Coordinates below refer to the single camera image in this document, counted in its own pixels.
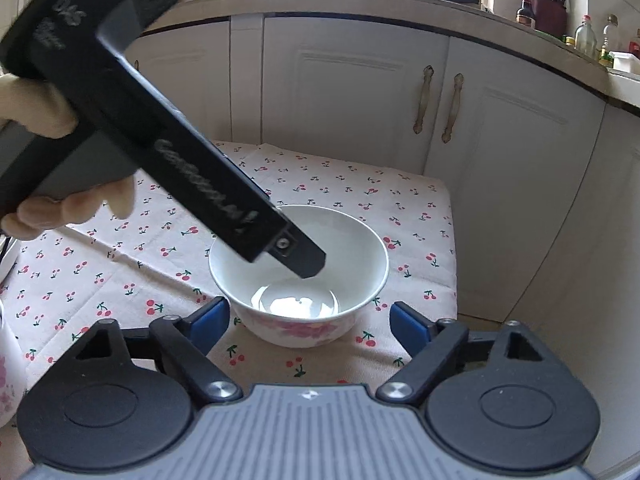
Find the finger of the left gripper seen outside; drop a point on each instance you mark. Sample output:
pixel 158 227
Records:
pixel 297 252

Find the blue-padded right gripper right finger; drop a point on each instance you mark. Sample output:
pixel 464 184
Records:
pixel 411 329

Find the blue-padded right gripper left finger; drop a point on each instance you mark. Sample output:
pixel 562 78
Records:
pixel 207 325

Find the white kitchen cabinets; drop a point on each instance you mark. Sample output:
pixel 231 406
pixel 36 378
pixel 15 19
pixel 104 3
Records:
pixel 505 191

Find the gloved left hand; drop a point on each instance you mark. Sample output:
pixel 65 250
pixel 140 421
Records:
pixel 54 171

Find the cherry-print tablecloth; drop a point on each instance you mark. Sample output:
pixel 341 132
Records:
pixel 156 262

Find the white bowl left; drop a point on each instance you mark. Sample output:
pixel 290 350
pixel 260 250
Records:
pixel 13 379

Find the dark soy sauce bottle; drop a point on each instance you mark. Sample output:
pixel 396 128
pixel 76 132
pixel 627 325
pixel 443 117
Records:
pixel 525 15

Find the clear oil bottle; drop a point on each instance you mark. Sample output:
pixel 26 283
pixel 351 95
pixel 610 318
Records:
pixel 585 38

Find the white rectangular container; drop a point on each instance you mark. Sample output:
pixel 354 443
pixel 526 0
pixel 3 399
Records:
pixel 626 62

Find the dark red knife block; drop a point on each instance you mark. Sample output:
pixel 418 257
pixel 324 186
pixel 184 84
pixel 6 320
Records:
pixel 551 17

